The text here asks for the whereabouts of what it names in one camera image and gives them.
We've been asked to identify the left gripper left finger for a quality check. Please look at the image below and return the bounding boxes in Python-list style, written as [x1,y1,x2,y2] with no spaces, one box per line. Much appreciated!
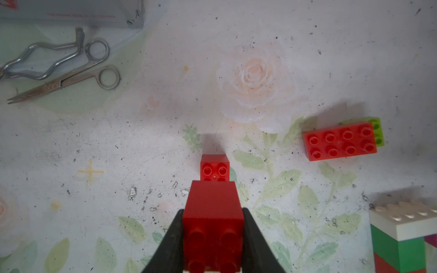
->
[141,209,184,273]

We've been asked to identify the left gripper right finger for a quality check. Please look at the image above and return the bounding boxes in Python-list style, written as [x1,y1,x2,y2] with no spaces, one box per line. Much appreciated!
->
[241,208,285,273]

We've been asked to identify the red square lego brick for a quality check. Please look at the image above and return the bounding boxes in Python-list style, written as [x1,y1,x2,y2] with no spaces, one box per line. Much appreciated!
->
[200,154,231,182]
[183,180,244,273]

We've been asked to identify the red tall lego brick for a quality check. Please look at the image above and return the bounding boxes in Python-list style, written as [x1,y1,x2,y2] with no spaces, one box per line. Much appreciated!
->
[373,253,427,273]

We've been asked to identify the white long lego brick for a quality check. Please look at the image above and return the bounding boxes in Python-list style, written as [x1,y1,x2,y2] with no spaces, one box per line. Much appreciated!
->
[369,200,437,241]

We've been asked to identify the red long lego brick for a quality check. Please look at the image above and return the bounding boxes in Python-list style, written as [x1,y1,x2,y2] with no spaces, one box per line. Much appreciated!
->
[302,121,377,162]

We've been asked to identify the pink lego brick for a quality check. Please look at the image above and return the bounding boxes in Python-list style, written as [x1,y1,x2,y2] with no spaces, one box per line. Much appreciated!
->
[424,234,437,248]

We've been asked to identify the lime green lego brick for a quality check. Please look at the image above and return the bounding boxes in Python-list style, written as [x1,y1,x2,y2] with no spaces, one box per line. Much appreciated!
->
[339,117,385,147]

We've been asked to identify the silver scissors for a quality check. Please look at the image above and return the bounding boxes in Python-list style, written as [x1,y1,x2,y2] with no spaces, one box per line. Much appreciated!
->
[8,38,121,104]

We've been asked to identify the silver metal case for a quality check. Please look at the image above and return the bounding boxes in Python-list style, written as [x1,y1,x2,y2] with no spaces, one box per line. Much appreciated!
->
[1,0,145,28]

